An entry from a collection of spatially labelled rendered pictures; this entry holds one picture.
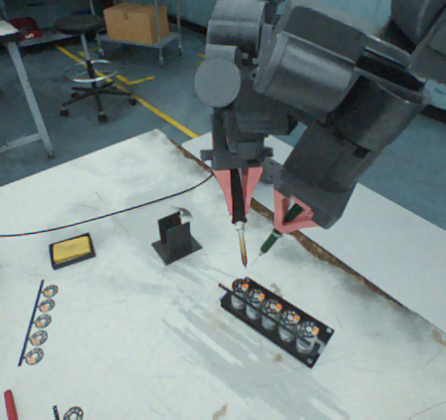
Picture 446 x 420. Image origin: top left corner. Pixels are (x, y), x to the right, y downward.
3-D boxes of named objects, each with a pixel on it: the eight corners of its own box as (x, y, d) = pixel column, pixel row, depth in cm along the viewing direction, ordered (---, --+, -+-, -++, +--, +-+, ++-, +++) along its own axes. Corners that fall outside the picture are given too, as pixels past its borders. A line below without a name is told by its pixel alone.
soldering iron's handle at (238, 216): (246, 224, 55) (236, 153, 60) (248, 218, 53) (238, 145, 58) (230, 226, 55) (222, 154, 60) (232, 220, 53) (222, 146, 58)
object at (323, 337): (219, 309, 56) (219, 305, 55) (246, 280, 60) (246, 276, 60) (311, 371, 49) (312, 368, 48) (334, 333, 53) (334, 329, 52)
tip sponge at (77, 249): (91, 237, 68) (89, 231, 67) (97, 256, 64) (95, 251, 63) (50, 249, 66) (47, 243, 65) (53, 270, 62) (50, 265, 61)
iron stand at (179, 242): (191, 266, 67) (216, 224, 64) (154, 266, 61) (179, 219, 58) (176, 246, 71) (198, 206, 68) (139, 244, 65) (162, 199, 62)
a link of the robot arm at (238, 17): (266, 30, 44) (295, -85, 59) (197, 25, 46) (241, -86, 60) (264, 102, 55) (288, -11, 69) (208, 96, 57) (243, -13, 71)
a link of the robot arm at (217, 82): (253, 111, 41) (267, -1, 39) (182, 104, 43) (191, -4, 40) (262, 113, 53) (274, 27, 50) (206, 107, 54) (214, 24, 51)
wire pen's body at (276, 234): (266, 257, 45) (310, 205, 37) (256, 249, 45) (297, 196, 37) (272, 249, 46) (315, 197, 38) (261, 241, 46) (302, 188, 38)
